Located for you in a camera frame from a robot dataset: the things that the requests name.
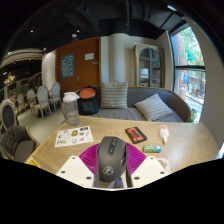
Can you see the large window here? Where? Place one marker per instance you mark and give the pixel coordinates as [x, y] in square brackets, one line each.
[188, 76]

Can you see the row of white chairs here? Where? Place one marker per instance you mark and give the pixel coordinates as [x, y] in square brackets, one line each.
[41, 98]

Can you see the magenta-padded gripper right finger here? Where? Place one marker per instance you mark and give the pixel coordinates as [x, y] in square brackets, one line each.
[148, 170]

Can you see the oval-back chair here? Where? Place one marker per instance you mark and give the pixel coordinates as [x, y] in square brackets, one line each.
[8, 115]

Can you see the white door sign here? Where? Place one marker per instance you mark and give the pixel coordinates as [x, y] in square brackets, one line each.
[89, 56]

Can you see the white tube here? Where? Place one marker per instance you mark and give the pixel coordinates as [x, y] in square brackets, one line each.
[164, 133]

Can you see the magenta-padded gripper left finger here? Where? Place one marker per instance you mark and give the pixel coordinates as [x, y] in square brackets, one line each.
[76, 170]

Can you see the white sticker sheet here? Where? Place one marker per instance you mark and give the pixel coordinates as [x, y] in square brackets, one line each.
[73, 136]

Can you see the grey curved sofa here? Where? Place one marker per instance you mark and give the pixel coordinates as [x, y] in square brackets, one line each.
[140, 95]

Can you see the green small pack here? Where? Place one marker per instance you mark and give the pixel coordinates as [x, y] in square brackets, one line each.
[151, 148]

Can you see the dark tufted armchair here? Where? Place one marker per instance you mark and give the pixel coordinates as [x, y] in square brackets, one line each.
[15, 143]

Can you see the striped grey cushion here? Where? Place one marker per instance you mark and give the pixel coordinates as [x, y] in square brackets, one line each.
[153, 107]

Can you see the clear shaker bottle white lid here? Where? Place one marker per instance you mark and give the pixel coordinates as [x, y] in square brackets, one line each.
[71, 111]

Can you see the dark grey computer mouse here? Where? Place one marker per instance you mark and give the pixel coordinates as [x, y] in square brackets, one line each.
[111, 160]

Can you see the glass-door cabinet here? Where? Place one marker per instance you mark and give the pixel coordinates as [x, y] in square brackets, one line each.
[149, 65]

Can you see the blue poster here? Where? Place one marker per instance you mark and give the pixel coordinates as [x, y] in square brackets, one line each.
[67, 65]

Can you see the yellow square sticker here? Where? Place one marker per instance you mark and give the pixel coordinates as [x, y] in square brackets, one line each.
[33, 163]

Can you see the black and orange flat device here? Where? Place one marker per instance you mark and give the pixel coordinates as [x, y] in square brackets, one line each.
[136, 135]

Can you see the striped square cushion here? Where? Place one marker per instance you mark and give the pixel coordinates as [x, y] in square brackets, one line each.
[114, 95]

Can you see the brown wooden door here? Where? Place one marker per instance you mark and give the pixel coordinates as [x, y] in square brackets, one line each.
[83, 71]

